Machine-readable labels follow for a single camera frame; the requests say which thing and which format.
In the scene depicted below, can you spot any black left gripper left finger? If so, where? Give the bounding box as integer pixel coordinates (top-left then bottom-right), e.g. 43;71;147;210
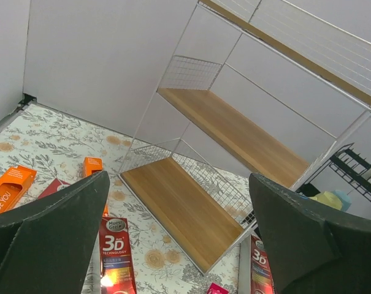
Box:
0;171;110;293

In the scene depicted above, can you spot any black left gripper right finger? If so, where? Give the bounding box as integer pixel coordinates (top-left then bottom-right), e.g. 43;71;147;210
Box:
248;173;371;293

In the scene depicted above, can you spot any red 3D toothpaste box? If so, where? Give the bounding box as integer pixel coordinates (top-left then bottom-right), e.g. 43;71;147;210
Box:
250;235;275;294
99;217;137;294

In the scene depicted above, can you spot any orange toothpaste box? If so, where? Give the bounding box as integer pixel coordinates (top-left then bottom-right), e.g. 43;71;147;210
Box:
0;165;37;214
82;157;109;217

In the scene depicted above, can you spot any yellow-green mug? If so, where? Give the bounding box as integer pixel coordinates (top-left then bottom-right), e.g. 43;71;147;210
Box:
310;191;343;210

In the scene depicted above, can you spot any light blue cup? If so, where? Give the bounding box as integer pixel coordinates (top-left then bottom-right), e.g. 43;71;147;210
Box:
332;190;352;211

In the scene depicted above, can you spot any black dish rack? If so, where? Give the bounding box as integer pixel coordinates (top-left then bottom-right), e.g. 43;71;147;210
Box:
296;143;371;203

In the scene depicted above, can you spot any floral table mat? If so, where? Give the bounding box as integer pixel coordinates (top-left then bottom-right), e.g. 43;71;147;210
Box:
0;104;240;293

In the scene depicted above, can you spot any pink toothpaste box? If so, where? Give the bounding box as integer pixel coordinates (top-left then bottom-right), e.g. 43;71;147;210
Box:
207;283;229;294

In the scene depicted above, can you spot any white wire wooden shelf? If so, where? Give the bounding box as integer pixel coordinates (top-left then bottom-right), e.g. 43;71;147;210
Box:
120;1;371;274

